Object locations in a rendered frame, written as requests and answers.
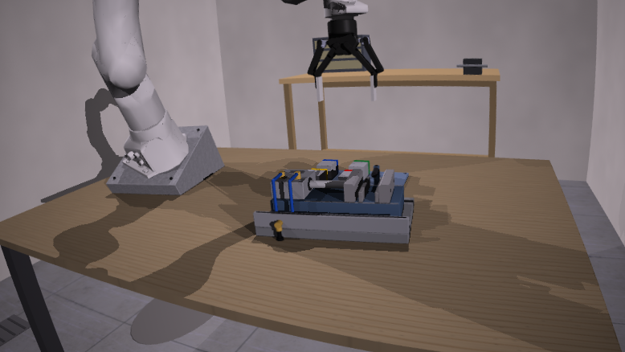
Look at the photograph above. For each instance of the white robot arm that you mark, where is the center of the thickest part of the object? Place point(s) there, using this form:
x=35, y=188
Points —
x=119, y=55

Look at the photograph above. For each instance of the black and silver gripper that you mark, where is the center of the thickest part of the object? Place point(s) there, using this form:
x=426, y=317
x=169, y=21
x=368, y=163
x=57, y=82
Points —
x=343, y=40

